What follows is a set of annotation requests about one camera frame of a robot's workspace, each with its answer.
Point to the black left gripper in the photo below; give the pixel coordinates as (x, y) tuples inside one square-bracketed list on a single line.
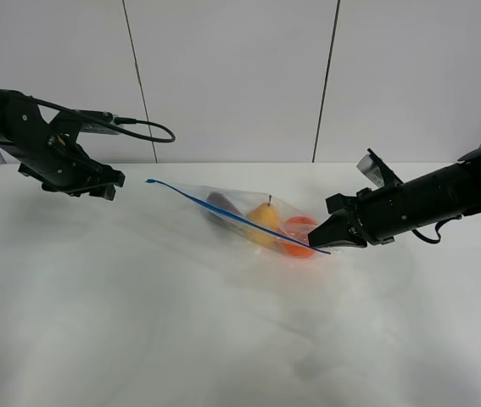
[(49, 152)]

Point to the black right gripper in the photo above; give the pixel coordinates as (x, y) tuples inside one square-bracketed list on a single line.
[(375, 219)]

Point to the clear zip bag blue seal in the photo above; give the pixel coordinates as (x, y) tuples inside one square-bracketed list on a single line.
[(244, 201)]

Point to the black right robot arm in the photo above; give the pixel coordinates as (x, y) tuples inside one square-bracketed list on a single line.
[(443, 195)]

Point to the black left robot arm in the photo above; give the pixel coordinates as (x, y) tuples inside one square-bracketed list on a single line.
[(12, 104)]

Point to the orange fruit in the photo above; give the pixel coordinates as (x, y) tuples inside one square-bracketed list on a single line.
[(298, 228)]

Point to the yellow pear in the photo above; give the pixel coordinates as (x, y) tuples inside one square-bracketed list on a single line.
[(267, 216)]

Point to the purple eggplant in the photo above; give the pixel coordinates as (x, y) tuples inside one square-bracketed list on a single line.
[(218, 200)]

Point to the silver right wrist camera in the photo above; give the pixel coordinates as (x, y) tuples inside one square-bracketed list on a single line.
[(376, 171)]

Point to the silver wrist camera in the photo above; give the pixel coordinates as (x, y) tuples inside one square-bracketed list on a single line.
[(88, 121), (376, 171)]

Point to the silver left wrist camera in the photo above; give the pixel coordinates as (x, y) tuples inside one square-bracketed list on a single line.
[(88, 121)]

